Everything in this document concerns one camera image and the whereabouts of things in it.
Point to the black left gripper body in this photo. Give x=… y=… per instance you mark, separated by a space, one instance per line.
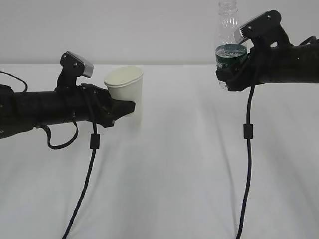
x=86 y=102

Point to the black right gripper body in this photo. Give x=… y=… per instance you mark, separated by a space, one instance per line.
x=257 y=48

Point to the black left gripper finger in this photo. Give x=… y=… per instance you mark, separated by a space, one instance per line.
x=121 y=108

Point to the clear green-label water bottle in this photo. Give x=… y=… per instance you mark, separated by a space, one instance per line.
x=228 y=53

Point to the white paper cup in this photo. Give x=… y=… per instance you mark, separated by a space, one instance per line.
x=124 y=74
x=126 y=89

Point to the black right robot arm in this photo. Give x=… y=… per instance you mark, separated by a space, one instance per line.
x=273 y=59

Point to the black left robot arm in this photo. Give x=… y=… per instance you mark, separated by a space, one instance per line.
x=23 y=111

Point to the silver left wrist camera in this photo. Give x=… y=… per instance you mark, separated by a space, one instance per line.
x=76 y=65

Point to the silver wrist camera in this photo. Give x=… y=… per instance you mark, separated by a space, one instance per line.
x=76 y=65
x=257 y=26

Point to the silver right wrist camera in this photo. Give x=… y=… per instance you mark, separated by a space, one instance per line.
x=257 y=26

